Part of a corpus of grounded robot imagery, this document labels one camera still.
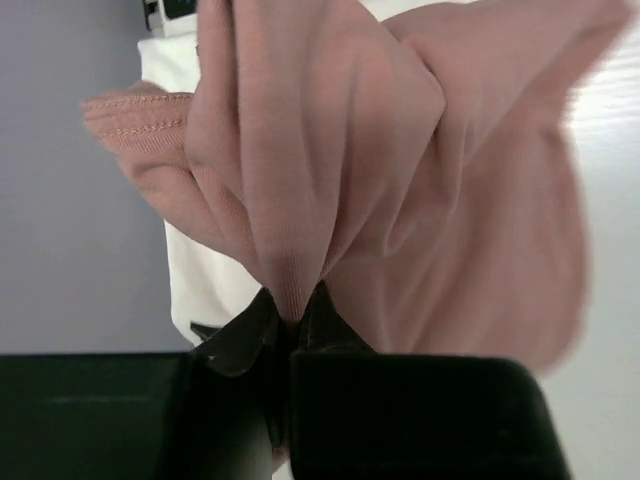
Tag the folded white t shirt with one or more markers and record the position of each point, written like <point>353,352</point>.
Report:
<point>207,289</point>

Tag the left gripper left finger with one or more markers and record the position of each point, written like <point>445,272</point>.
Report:
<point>256,344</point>

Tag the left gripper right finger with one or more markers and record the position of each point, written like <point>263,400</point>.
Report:
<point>323,330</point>

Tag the pink t shirt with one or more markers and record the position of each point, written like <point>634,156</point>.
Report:
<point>417,165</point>

